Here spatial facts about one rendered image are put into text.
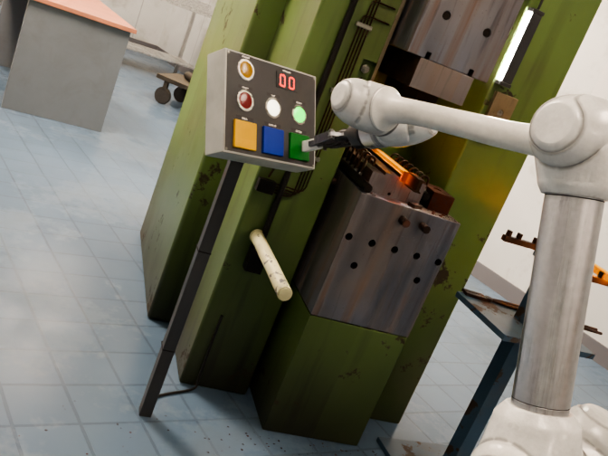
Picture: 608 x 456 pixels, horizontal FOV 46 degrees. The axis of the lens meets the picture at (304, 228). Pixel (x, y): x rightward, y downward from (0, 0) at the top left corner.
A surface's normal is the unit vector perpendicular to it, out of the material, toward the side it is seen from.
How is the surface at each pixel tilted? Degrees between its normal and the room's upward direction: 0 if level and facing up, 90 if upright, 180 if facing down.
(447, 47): 90
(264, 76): 60
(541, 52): 90
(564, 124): 84
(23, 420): 0
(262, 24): 90
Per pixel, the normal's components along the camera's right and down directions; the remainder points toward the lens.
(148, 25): 0.51, 0.43
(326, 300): 0.24, 0.37
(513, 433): -0.66, -0.31
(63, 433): 0.36, -0.89
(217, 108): -0.72, -0.08
